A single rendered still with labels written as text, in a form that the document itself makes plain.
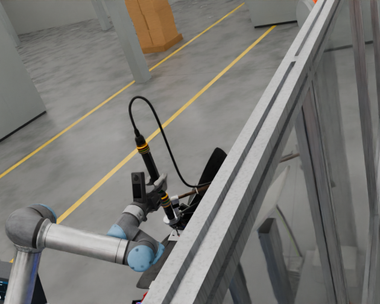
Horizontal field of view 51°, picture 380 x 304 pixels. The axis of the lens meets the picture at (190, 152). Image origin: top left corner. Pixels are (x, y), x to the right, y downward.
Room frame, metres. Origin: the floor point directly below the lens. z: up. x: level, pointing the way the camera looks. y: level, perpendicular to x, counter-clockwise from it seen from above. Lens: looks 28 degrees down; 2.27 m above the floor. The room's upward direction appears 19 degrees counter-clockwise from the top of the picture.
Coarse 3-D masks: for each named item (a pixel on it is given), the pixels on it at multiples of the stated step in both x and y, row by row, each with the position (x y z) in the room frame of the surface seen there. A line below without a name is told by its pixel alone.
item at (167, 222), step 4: (176, 196) 1.36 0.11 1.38; (172, 200) 1.34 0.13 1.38; (176, 200) 1.34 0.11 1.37; (172, 204) 1.35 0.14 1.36; (176, 204) 1.34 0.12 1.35; (176, 208) 1.34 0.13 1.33; (176, 212) 1.34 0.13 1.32; (176, 216) 1.34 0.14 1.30; (164, 220) 1.35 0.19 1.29; (168, 220) 1.34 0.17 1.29; (172, 220) 1.33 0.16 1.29; (176, 220) 1.33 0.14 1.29; (168, 224) 1.33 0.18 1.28; (172, 224) 1.32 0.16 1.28
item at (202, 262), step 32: (320, 0) 0.90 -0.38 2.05; (320, 32) 0.69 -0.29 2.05; (288, 64) 0.59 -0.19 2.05; (288, 96) 0.48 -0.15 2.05; (256, 128) 0.42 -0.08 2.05; (288, 128) 0.45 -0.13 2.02; (320, 128) 0.59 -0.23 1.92; (224, 160) 0.37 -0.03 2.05; (256, 160) 0.35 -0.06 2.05; (320, 160) 0.57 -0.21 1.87; (224, 192) 0.32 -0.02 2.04; (256, 192) 0.33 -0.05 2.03; (320, 192) 0.58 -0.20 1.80; (192, 224) 0.29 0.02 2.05; (224, 224) 0.27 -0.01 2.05; (192, 256) 0.26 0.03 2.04; (224, 256) 0.25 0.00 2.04; (160, 288) 0.23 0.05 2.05; (192, 288) 0.22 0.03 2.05; (224, 288) 0.24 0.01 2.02
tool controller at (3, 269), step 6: (0, 264) 1.52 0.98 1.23; (6, 264) 1.51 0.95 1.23; (0, 270) 1.46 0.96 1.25; (6, 270) 1.45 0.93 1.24; (0, 276) 1.40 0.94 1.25; (6, 276) 1.39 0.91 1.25; (0, 282) 1.39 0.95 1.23; (6, 282) 1.37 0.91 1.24; (36, 282) 1.40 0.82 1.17; (0, 288) 1.39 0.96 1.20; (6, 288) 1.37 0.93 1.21; (36, 288) 1.38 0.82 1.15; (42, 288) 1.40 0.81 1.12; (36, 294) 1.37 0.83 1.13; (42, 294) 1.39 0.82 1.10; (0, 300) 1.40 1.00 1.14; (36, 300) 1.36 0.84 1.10; (42, 300) 1.38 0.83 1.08
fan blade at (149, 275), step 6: (168, 240) 1.34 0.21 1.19; (168, 246) 1.31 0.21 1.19; (168, 252) 1.28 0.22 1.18; (162, 258) 1.26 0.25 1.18; (156, 264) 1.25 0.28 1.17; (162, 264) 1.23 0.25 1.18; (150, 270) 1.24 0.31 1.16; (156, 270) 1.22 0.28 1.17; (144, 276) 1.24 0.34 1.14; (150, 276) 1.21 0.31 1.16; (156, 276) 1.19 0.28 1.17; (138, 282) 1.23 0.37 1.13; (144, 282) 1.20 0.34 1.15; (150, 282) 1.18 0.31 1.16; (144, 288) 1.17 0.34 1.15
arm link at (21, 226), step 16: (16, 224) 1.06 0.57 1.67; (32, 224) 1.05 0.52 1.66; (48, 224) 1.06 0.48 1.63; (16, 240) 1.04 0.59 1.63; (32, 240) 1.02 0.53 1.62; (48, 240) 1.02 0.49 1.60; (64, 240) 1.01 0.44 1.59; (80, 240) 1.00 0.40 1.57; (96, 240) 1.00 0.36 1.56; (112, 240) 1.00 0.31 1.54; (96, 256) 0.98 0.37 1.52; (112, 256) 0.97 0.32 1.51; (128, 256) 0.95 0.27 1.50; (144, 256) 0.94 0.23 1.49
